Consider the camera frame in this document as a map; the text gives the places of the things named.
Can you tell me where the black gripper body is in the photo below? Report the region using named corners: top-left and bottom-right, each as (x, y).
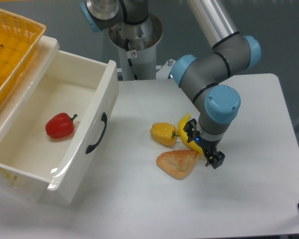
top-left (190, 129), bottom-right (221, 155)

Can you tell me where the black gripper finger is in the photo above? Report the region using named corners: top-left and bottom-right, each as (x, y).
top-left (205, 148), bottom-right (225, 169)
top-left (183, 119), bottom-right (197, 142)

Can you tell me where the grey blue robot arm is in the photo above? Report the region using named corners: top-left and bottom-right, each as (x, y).
top-left (81, 0), bottom-right (262, 168)

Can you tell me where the white drawer cabinet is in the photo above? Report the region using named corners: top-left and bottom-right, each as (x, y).
top-left (0, 36), bottom-right (59, 143)

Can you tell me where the yellow banana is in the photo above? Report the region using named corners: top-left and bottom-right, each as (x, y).
top-left (177, 114), bottom-right (204, 156)

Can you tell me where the yellow bell pepper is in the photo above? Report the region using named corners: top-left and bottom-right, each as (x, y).
top-left (150, 122), bottom-right (179, 147)

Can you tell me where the orange croissant pastry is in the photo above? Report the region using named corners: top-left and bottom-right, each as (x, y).
top-left (156, 150), bottom-right (200, 180)

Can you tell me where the red bell pepper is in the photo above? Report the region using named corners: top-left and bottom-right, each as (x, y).
top-left (45, 113), bottom-right (78, 139)

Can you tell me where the yellow woven basket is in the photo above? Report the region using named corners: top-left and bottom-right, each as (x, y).
top-left (0, 8), bottom-right (46, 106)

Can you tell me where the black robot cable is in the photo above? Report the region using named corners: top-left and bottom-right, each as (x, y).
top-left (125, 38), bottom-right (140, 81)

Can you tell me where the black top drawer handle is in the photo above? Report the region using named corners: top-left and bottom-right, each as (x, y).
top-left (85, 112), bottom-right (108, 154)

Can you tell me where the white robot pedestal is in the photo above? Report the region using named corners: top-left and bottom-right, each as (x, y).
top-left (109, 13), bottom-right (162, 81)

